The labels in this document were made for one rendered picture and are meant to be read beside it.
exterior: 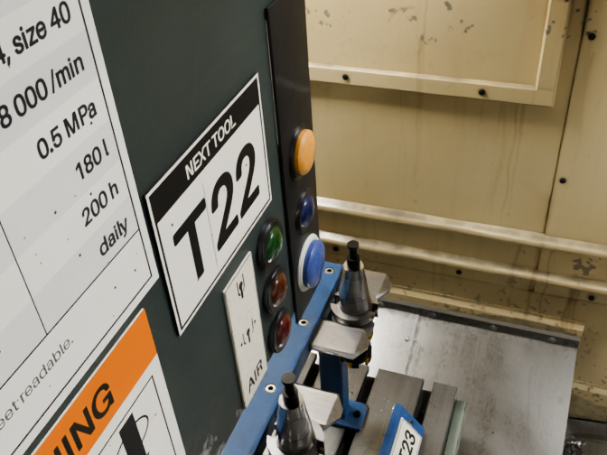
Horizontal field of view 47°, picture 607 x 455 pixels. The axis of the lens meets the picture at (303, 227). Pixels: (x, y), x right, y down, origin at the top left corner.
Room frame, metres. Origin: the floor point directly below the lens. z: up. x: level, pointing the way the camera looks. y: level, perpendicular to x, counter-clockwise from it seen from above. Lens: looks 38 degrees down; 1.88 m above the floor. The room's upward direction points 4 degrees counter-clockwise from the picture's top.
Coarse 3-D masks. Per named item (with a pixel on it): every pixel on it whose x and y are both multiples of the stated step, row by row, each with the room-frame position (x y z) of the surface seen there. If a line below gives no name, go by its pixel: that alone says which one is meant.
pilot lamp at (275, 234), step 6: (276, 228) 0.28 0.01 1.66; (270, 234) 0.28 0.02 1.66; (276, 234) 0.28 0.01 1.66; (270, 240) 0.27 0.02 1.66; (276, 240) 0.28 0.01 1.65; (282, 240) 0.28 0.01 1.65; (270, 246) 0.27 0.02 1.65; (276, 246) 0.28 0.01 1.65; (270, 252) 0.27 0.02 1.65; (276, 252) 0.27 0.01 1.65; (270, 258) 0.27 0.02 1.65
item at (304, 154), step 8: (304, 136) 0.32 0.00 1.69; (312, 136) 0.33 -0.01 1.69; (296, 144) 0.32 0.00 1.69; (304, 144) 0.32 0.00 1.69; (312, 144) 0.32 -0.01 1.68; (296, 152) 0.31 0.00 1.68; (304, 152) 0.31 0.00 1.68; (312, 152) 0.32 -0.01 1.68; (296, 160) 0.31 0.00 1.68; (304, 160) 0.31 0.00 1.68; (312, 160) 0.32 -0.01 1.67; (296, 168) 0.31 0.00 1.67; (304, 168) 0.31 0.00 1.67
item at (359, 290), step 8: (344, 264) 0.67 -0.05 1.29; (360, 264) 0.66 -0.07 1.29; (344, 272) 0.66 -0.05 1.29; (352, 272) 0.65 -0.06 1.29; (360, 272) 0.65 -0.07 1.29; (344, 280) 0.65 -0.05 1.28; (352, 280) 0.65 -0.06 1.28; (360, 280) 0.65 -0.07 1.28; (344, 288) 0.65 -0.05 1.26; (352, 288) 0.65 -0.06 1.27; (360, 288) 0.65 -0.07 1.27; (368, 288) 0.66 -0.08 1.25; (344, 296) 0.65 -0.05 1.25; (352, 296) 0.65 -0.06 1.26; (360, 296) 0.65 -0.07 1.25; (368, 296) 0.65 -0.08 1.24; (344, 304) 0.65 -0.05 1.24; (352, 304) 0.64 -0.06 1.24; (360, 304) 0.64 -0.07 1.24; (368, 304) 0.65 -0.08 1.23; (344, 312) 0.65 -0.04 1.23; (352, 312) 0.64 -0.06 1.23; (360, 312) 0.64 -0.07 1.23
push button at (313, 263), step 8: (320, 240) 0.33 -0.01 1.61; (312, 248) 0.32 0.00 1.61; (320, 248) 0.32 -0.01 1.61; (304, 256) 0.32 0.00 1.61; (312, 256) 0.32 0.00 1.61; (320, 256) 0.32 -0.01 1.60; (304, 264) 0.31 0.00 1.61; (312, 264) 0.31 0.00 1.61; (320, 264) 0.32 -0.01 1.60; (304, 272) 0.31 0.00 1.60; (312, 272) 0.31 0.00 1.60; (320, 272) 0.32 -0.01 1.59; (304, 280) 0.31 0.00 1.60; (312, 280) 0.31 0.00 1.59
